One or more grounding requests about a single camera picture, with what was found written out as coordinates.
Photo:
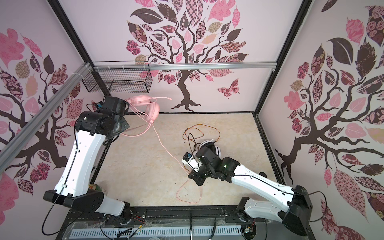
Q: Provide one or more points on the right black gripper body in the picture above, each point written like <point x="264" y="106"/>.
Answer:
<point x="203" y="173"/>

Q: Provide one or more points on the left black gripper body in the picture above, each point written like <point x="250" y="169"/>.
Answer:
<point x="120" y="125"/>

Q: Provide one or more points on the pink headphones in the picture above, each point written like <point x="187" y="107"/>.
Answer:
<point x="147" y="108"/>

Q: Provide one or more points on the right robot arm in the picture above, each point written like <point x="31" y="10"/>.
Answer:
<point x="290" y="206"/>

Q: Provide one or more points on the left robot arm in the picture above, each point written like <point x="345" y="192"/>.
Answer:
<point x="93" y="130"/>

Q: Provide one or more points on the white black headphones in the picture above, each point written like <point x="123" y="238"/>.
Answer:
<point x="211" y="144"/>

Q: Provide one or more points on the green drink can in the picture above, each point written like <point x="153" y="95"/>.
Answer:
<point x="96" y="188"/>

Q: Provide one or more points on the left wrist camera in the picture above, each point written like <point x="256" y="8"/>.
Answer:
<point x="96" y="106"/>

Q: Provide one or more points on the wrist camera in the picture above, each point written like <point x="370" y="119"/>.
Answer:
<point x="96" y="106"/>
<point x="189" y="160"/>

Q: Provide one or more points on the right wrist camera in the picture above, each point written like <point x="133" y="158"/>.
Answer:
<point x="189" y="160"/>

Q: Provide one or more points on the black wire basket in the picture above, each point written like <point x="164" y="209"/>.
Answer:
<point x="119" y="77"/>

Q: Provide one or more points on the aluminium rail left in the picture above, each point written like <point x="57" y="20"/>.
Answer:
<point x="12" y="149"/>

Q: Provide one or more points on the aluminium rail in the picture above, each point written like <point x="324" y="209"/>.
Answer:
<point x="12" y="149"/>
<point x="168" y="67"/>

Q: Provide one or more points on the aluminium rail back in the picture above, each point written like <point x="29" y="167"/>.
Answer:
<point x="168" y="67"/>

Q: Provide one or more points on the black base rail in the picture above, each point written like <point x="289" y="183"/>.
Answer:
<point x="182" y="216"/>

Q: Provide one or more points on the white cable duct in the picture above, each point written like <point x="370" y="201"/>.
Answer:
<point x="167" y="233"/>

